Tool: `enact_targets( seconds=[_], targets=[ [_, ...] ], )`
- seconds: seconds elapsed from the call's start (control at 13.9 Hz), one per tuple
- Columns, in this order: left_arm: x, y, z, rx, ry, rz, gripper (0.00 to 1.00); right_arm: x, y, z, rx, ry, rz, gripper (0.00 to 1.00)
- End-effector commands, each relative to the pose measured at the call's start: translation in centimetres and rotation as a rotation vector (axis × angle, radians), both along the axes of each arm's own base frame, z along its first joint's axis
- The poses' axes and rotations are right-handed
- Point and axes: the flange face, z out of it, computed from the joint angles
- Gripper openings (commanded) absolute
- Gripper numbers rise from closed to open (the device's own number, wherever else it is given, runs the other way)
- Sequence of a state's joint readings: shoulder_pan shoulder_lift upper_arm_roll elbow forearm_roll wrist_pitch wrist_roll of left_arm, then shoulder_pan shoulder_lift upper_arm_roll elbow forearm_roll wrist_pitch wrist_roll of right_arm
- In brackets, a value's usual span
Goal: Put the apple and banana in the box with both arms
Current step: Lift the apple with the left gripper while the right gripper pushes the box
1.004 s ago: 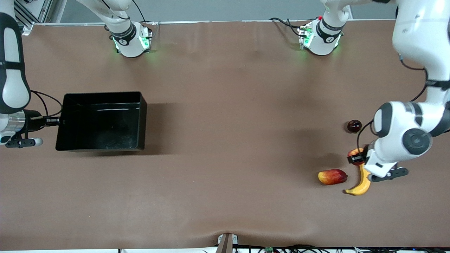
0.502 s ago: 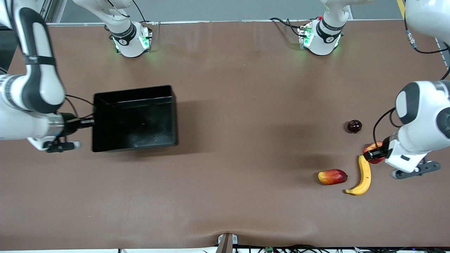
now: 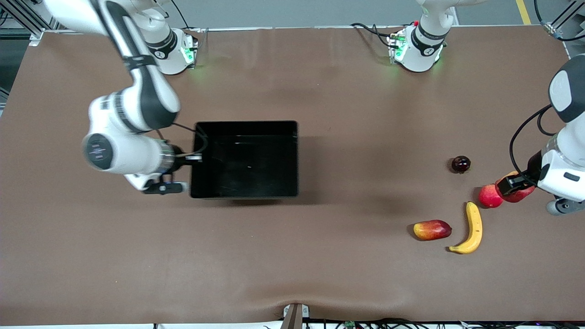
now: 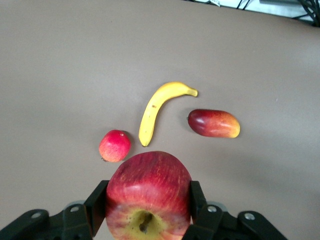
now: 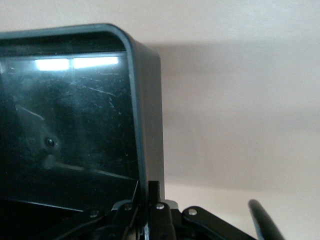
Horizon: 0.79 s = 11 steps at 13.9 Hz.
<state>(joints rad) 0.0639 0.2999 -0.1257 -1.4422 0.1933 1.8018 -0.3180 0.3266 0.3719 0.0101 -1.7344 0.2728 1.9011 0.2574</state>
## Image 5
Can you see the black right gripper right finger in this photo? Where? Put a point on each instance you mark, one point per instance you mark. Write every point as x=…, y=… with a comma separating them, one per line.
x=162, y=222

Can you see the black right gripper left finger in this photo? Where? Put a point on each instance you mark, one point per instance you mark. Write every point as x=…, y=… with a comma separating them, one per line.
x=117, y=222

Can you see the black plastic box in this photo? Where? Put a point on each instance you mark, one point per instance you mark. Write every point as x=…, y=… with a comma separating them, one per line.
x=75, y=112

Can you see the brown table mat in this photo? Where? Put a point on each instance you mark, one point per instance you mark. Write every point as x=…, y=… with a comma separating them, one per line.
x=237, y=100

